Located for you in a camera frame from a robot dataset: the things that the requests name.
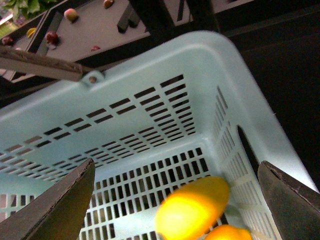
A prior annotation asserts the light blue plastic basket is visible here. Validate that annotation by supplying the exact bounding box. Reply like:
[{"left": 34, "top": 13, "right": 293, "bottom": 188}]
[{"left": 0, "top": 31, "right": 317, "bottom": 240}]

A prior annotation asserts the brown basket handle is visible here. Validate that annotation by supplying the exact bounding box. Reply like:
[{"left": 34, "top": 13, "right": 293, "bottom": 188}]
[{"left": 0, "top": 46, "right": 84, "bottom": 82}]

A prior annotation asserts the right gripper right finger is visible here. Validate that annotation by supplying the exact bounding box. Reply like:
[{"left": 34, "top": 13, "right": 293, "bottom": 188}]
[{"left": 257, "top": 161, "right": 320, "bottom": 240}]

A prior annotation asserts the yellow lemon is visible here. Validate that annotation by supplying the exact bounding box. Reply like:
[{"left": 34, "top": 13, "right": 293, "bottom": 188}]
[{"left": 204, "top": 224, "right": 252, "bottom": 240}]

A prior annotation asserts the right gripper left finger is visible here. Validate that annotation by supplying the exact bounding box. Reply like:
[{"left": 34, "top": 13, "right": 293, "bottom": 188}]
[{"left": 0, "top": 158, "right": 95, "bottom": 240}]

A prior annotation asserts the green potted plant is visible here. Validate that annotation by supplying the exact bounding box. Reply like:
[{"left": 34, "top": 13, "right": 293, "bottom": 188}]
[{"left": 0, "top": 0, "right": 62, "bottom": 20}]

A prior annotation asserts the yellow mango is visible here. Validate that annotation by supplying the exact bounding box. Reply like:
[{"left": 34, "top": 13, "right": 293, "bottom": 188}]
[{"left": 154, "top": 176, "right": 230, "bottom": 240}]

